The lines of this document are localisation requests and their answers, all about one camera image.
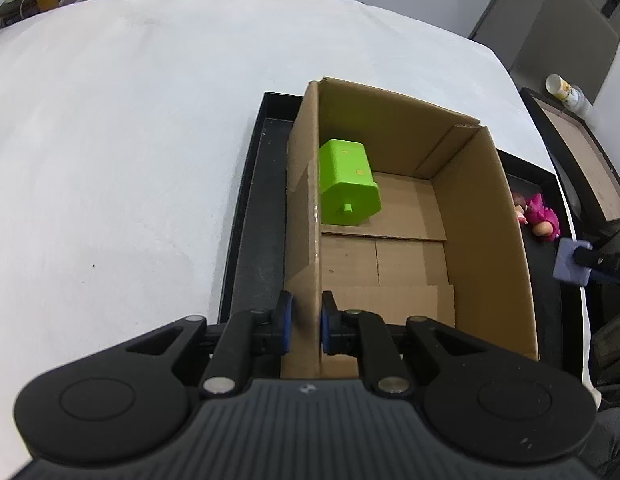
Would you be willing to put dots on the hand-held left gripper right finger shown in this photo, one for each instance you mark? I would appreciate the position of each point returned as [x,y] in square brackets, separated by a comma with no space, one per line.
[326,325]

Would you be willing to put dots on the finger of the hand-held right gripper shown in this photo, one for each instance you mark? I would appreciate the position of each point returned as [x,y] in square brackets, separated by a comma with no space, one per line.
[597,259]

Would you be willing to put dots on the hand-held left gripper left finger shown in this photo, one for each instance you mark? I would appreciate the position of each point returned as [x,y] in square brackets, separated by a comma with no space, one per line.
[285,321]

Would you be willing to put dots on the purple plastic toy box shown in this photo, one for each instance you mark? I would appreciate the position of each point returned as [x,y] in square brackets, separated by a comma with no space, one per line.
[567,265]

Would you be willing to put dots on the pink doll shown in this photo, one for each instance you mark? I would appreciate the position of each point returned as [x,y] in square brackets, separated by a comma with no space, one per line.
[539,210]

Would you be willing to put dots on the black shallow tray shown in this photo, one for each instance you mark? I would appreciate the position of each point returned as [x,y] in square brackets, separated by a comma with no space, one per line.
[262,240]

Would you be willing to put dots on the brown cardboard box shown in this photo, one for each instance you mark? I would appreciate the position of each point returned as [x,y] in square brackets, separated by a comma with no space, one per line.
[404,265]

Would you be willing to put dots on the dark cloth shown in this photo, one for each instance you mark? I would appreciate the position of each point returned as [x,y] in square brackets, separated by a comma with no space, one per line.
[612,355]

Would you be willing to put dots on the black tray with brown inside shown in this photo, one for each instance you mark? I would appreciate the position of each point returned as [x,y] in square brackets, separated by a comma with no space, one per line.
[579,145]

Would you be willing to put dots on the green plastic toy box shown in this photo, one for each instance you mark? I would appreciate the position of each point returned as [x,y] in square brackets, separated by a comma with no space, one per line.
[347,175]

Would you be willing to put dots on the white bottle with yellow label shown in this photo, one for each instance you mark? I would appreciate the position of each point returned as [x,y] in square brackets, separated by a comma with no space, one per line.
[564,91]

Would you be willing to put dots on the person's grey trouser leg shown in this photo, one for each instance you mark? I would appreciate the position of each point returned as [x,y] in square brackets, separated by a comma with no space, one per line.
[614,440]

